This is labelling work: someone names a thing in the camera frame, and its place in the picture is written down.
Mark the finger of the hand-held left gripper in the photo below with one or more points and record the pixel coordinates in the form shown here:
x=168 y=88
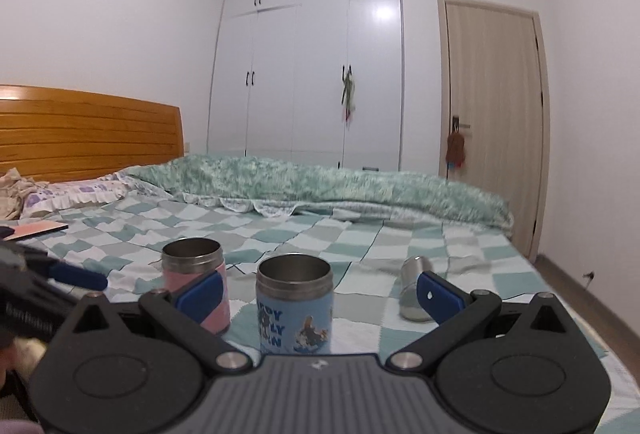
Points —
x=80 y=277

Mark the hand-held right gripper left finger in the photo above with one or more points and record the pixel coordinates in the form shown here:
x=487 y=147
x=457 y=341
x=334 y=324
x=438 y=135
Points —
x=202 y=301

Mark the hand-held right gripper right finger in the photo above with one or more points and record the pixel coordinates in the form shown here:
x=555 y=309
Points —
x=436 y=296

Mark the plain steel cup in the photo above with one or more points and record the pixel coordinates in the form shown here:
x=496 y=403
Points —
x=411 y=286

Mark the pink steel cup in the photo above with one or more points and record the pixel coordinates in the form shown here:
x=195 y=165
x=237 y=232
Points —
x=192 y=259

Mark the blue printed steel cup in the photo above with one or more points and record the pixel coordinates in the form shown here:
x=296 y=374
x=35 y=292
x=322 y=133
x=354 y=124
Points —
x=295 y=304

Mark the flat pink book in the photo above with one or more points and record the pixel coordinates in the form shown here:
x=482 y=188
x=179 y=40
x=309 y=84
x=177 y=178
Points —
x=35 y=229

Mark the purple floral pillow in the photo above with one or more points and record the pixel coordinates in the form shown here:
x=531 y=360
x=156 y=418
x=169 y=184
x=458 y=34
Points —
x=75 y=196

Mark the beige crumpled cloth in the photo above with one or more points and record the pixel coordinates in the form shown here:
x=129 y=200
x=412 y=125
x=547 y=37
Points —
x=12 y=194

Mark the checkered bedsheet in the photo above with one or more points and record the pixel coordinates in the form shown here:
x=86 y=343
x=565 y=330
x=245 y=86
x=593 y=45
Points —
x=325 y=239

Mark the wooden headboard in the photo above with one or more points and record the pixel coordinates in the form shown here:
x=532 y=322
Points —
x=85 y=133

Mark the green floral quilt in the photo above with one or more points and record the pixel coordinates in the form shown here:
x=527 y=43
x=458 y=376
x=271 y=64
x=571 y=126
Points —
x=320 y=186

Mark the light wooden door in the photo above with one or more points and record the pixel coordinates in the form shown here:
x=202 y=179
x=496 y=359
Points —
x=492 y=123

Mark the white wardrobe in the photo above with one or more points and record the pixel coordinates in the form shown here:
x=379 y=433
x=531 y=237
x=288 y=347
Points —
x=310 y=63

